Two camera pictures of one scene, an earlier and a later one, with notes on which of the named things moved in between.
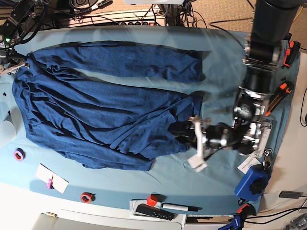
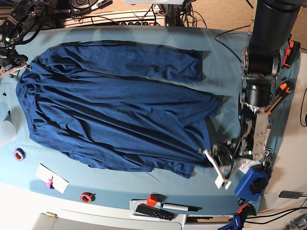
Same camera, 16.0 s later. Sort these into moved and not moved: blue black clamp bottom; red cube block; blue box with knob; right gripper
Moved: right gripper
Not moved: red cube block; blue black clamp bottom; blue box with knob
